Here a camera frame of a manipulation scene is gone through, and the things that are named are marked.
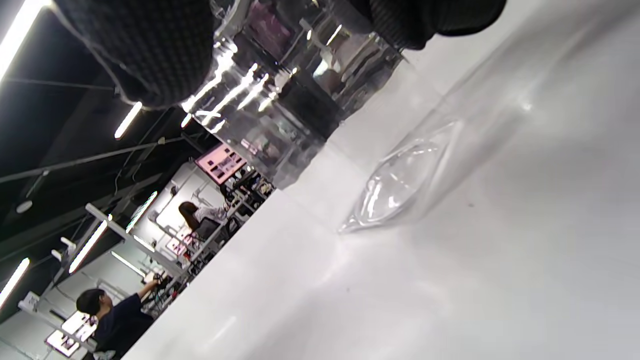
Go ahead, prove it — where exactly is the person's right hand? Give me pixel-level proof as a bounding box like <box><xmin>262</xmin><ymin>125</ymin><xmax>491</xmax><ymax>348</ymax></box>
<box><xmin>52</xmin><ymin>0</ymin><xmax>508</xmax><ymax>109</ymax></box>

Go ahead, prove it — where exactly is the clear square coffee jar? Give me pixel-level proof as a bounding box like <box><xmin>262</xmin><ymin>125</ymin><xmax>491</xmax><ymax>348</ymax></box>
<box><xmin>180</xmin><ymin>0</ymin><xmax>466</xmax><ymax>236</ymax></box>

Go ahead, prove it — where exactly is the ceiling light tube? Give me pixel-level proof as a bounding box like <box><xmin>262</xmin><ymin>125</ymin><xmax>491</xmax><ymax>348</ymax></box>
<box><xmin>0</xmin><ymin>257</ymin><xmax>31</xmax><ymax>309</ymax></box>
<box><xmin>114</xmin><ymin>101</ymin><xmax>143</xmax><ymax>140</ymax></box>
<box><xmin>68</xmin><ymin>220</ymin><xmax>109</xmax><ymax>274</ymax></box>
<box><xmin>0</xmin><ymin>0</ymin><xmax>52</xmax><ymax>82</ymax></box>

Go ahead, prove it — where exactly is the pink display screen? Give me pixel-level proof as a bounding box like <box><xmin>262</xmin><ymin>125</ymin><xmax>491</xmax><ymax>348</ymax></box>
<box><xmin>195</xmin><ymin>144</ymin><xmax>248</xmax><ymax>185</ymax></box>

